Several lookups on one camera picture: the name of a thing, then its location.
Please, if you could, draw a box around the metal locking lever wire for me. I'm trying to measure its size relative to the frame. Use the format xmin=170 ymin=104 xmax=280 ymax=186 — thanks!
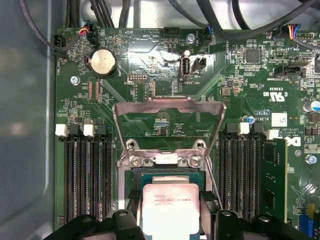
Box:
xmin=204 ymin=157 xmax=225 ymax=210

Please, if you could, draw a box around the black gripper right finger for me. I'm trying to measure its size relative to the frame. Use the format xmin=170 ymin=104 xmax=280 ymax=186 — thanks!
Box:
xmin=199 ymin=191 xmax=304 ymax=240

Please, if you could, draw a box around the silver CPU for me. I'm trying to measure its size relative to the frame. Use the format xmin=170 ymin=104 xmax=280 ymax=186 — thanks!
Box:
xmin=139 ymin=173 xmax=206 ymax=240

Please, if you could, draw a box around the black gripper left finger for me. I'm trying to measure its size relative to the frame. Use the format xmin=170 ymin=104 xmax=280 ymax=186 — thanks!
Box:
xmin=51 ymin=189 xmax=144 ymax=240

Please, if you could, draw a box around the metal socket cover frame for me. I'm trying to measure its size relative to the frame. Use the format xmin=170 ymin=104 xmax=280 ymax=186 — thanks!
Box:
xmin=111 ymin=96 xmax=228 ymax=161

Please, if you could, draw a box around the green RAM stick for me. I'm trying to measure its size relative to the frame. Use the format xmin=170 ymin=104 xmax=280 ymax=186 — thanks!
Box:
xmin=261 ymin=138 xmax=289 ymax=223

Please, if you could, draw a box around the silver coin cell battery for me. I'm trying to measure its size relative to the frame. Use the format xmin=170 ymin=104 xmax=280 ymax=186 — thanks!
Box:
xmin=88 ymin=48 xmax=118 ymax=79

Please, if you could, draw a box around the green motherboard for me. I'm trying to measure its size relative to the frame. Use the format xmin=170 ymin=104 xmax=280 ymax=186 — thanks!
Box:
xmin=53 ymin=26 xmax=320 ymax=240

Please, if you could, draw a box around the black RAM slot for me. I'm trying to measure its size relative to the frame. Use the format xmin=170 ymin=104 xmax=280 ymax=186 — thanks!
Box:
xmin=67 ymin=123 xmax=87 ymax=221
xmin=218 ymin=123 xmax=237 ymax=213
xmin=246 ymin=123 xmax=263 ymax=218
xmin=95 ymin=123 xmax=115 ymax=221
xmin=82 ymin=123 xmax=100 ymax=218
xmin=232 ymin=122 xmax=251 ymax=218
xmin=54 ymin=123 xmax=76 ymax=225

